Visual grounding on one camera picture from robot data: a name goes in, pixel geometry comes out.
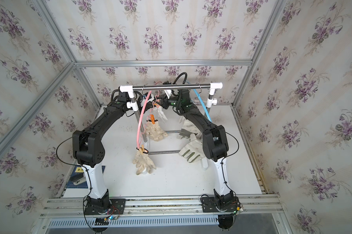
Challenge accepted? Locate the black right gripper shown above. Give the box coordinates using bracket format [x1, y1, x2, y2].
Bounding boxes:
[153, 93, 183, 110]

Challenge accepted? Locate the orange clothes peg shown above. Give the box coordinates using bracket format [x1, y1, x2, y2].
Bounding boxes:
[149, 114, 156, 124]

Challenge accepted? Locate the pink wavy hanger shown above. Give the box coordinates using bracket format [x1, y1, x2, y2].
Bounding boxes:
[136, 91, 151, 150]

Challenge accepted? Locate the blue wavy hanger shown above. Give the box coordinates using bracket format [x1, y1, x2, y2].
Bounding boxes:
[193, 88, 212, 121]

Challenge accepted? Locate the white glove with grey strap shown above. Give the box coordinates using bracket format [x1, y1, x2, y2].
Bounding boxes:
[179, 134, 206, 163]

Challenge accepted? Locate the beige knit glove red cuff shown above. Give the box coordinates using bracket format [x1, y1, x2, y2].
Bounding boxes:
[133, 150, 156, 175]

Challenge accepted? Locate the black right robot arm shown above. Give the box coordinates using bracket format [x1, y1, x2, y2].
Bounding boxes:
[157, 72, 241, 214]

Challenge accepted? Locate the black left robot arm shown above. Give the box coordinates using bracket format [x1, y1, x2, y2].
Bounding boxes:
[70, 89, 151, 215]

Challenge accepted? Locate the white and steel drying rack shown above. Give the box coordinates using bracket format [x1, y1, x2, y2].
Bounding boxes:
[119, 81, 224, 170]

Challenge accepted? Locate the small circuit board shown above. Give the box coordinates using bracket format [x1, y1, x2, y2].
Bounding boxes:
[94, 215, 119, 226]

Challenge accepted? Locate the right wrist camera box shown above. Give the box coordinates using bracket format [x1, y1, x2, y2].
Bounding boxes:
[163, 81, 173, 99]

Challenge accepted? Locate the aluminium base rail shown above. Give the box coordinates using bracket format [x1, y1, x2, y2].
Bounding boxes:
[40, 195, 284, 218]

